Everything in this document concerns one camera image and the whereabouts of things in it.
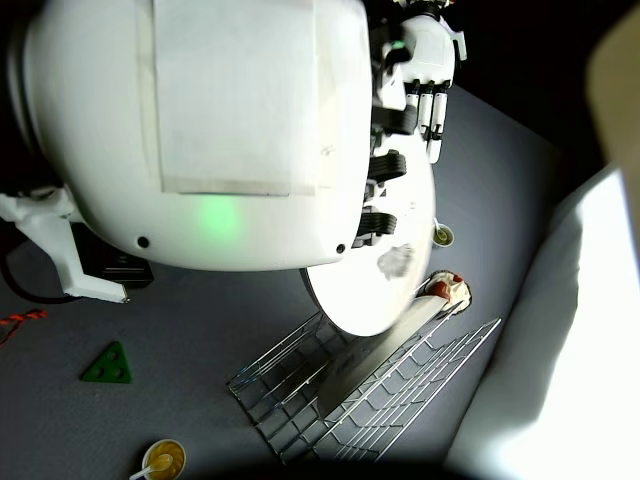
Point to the toy bowl of yellow soup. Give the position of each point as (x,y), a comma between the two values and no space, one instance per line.
(165,460)

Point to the toy bowl of olive soup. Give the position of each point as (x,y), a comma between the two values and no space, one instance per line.
(445,237)

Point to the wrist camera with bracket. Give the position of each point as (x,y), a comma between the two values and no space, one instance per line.
(50,235)
(460,45)

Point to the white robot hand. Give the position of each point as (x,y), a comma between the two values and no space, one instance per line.
(225,125)
(432,50)

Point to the white backdrop cloth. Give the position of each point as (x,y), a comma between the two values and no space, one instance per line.
(575,325)

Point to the beige blurred object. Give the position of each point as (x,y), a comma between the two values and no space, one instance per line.
(617,75)

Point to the white plate with leaf print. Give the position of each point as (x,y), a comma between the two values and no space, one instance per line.
(365,365)
(360,300)

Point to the grey tablecloth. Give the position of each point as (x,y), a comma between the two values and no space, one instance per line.
(200,350)

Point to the toy cupcake with strawberry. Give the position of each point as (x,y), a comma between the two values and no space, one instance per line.
(457,292)

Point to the green triangle block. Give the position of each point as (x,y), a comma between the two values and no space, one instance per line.
(111,370)

